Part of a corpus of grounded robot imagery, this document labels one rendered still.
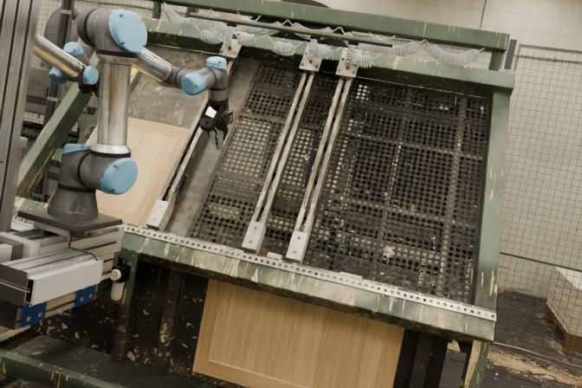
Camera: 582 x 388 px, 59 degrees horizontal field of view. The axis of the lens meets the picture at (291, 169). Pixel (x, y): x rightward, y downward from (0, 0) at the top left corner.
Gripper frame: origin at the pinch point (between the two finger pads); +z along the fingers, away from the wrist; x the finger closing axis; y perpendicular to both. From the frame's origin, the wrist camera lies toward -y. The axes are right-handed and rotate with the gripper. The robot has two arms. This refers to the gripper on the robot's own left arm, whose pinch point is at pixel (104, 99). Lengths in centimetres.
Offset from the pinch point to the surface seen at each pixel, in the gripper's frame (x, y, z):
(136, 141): 19.4, -14.0, 11.4
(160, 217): 67, -30, 6
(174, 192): 54, -35, 7
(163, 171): 38.5, -28.3, 11.2
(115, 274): 91, -13, 7
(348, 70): -5, -122, 2
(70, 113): -3.2, 22.1, 11.5
